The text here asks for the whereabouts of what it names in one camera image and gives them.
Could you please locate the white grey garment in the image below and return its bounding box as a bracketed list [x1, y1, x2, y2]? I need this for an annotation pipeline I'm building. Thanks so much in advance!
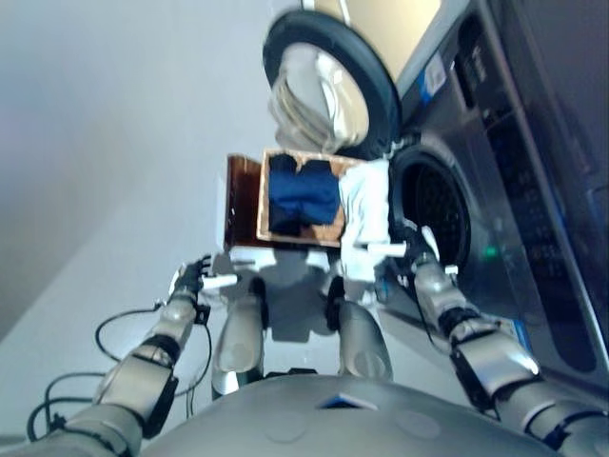
[338, 159, 395, 283]

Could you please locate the dark stacked dryer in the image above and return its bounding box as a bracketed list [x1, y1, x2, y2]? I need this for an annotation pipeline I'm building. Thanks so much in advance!
[518, 0, 609, 296]

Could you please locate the robot right leg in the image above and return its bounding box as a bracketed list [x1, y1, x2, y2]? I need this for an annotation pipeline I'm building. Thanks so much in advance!
[325, 275, 395, 383]

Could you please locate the blue white washer sticker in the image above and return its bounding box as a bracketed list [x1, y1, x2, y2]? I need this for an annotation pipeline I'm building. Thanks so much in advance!
[418, 55, 449, 102]

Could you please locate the round glass washer door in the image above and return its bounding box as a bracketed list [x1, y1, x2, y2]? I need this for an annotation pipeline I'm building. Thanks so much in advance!
[261, 9, 404, 162]

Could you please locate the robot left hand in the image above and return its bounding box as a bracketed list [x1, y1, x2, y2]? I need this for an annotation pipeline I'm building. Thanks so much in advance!
[168, 254, 239, 300]

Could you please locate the blue energy label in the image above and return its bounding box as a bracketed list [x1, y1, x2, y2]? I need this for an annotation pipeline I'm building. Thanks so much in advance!
[506, 319, 530, 354]

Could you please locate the grey front-load washing machine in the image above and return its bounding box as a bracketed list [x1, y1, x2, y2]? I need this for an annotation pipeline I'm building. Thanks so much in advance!
[375, 0, 609, 382]

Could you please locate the black garment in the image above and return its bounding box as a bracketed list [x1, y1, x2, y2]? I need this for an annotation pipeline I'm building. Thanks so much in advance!
[268, 154, 344, 238]

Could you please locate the brown wicker laundry basket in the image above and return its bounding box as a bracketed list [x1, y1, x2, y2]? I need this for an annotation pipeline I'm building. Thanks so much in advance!
[256, 148, 363, 249]

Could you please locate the robot grey torso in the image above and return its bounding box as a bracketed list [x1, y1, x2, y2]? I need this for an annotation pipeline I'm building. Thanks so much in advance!
[137, 373, 567, 457]

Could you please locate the dark brown wooden stool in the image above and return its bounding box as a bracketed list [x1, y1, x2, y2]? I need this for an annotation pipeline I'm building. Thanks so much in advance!
[223, 154, 344, 254]

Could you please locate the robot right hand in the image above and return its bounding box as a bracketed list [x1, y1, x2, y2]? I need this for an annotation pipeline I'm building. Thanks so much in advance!
[367, 221, 442, 268]

